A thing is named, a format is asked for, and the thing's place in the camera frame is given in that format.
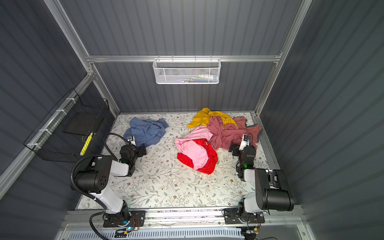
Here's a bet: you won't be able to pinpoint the blue checkered shirt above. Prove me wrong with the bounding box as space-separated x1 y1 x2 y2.
123 118 169 148

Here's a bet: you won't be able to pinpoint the yellow printed t-shirt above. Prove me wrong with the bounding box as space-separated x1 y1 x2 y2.
187 108 237 129

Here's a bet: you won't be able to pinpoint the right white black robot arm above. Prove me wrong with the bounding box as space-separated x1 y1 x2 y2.
226 142 295 224

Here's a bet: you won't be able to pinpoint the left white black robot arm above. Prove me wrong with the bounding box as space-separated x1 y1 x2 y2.
70 144 147 221

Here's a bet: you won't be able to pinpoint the maroon cloth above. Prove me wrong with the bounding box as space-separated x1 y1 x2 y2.
207 116 262 150

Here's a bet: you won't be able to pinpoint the pink cloth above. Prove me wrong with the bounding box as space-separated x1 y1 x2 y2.
175 126 213 170

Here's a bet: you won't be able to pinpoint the red cloth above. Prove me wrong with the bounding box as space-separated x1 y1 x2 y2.
177 139 218 175

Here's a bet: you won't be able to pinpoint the yellow marker pen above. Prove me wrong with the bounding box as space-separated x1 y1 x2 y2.
80 132 94 156

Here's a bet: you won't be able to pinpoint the items in white basket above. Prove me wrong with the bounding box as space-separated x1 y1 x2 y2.
177 74 219 84

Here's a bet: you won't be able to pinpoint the white perforated vent strip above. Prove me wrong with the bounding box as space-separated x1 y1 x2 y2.
67 227 245 240

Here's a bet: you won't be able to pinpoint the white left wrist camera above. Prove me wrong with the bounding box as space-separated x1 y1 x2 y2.
127 136 136 146

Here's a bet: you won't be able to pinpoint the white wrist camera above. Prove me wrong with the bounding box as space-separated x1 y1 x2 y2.
239 134 252 151
127 136 136 146

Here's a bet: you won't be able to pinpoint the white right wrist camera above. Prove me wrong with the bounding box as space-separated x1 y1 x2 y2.
239 134 252 151

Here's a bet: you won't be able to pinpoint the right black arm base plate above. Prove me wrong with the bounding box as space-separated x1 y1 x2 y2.
221 208 265 225

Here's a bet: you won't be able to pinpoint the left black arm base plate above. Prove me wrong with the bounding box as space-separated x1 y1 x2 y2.
103 211 146 228

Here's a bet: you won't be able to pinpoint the left black corrugated cable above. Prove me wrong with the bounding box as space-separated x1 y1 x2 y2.
70 132 133 240

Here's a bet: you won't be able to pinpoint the black wire basket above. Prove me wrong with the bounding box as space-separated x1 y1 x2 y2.
24 89 112 163

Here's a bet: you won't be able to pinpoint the white wire mesh basket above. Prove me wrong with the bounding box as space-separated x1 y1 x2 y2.
153 57 222 85

